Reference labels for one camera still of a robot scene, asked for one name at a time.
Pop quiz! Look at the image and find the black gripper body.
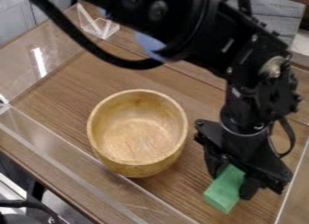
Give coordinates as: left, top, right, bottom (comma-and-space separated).
194, 119, 294, 194

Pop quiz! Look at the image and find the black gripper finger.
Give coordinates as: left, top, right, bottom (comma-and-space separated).
239, 177, 261, 201
203, 146, 229, 178

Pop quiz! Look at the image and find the green rectangular block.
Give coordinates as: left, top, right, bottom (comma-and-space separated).
203, 164, 245, 214

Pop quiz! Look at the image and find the brown wooden bowl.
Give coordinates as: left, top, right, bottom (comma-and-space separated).
87, 89, 189, 178

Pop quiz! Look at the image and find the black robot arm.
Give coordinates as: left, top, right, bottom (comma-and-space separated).
29, 0, 302, 200

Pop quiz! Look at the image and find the clear acrylic tray wall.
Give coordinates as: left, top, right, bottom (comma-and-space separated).
0, 104, 197, 224

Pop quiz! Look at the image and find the black table leg bracket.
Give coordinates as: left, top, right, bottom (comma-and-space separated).
25, 181, 71, 224

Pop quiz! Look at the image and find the clear acrylic corner bracket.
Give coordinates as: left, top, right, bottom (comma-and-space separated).
78, 4, 119, 40

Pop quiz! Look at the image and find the black cable below table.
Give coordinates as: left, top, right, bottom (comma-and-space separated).
0, 199, 56, 224

